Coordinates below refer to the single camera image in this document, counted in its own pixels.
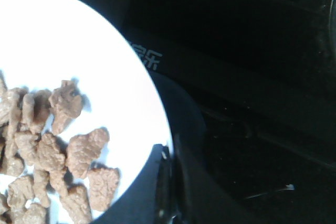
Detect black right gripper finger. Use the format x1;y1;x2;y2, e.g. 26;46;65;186
94;134;252;223

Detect brown meat pieces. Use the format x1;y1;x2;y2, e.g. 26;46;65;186
1;80;120;223

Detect light blue plate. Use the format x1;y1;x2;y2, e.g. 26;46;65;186
1;0;173;223

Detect black glass cooktop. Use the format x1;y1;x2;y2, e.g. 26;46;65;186
0;0;336;224

